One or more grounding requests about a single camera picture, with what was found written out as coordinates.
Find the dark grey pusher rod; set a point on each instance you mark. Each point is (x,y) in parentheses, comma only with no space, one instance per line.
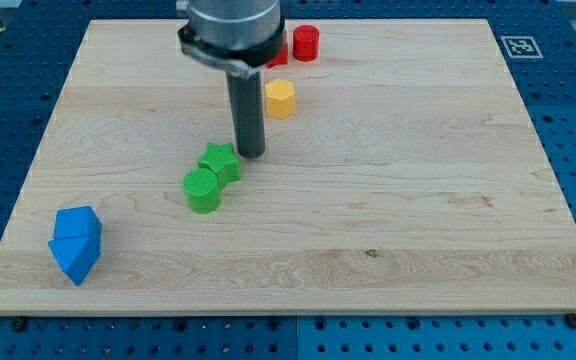
(245,97)

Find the green star block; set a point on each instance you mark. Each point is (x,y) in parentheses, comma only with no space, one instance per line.
(222,161)

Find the green cylinder block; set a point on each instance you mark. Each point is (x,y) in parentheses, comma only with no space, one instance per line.
(202,190)

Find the red block behind arm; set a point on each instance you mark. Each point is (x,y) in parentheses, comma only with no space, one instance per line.
(282,56)

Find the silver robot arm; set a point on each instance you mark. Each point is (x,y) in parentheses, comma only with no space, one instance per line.
(238,37)

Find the yellow hexagon block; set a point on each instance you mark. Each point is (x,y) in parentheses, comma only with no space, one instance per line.
(280,98)

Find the red cylinder block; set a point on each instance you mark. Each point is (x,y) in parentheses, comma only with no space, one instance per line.
(306,43)

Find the wooden board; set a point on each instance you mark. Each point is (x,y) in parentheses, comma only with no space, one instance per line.
(409,181)

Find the blue cube block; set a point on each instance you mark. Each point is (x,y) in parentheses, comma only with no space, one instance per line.
(77,222)

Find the blue triangle block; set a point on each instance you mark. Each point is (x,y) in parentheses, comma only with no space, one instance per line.
(76,255)

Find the white fiducial marker tag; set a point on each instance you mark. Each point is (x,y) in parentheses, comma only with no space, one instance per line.
(521,47)

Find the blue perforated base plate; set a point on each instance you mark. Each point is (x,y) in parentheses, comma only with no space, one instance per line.
(37,49)

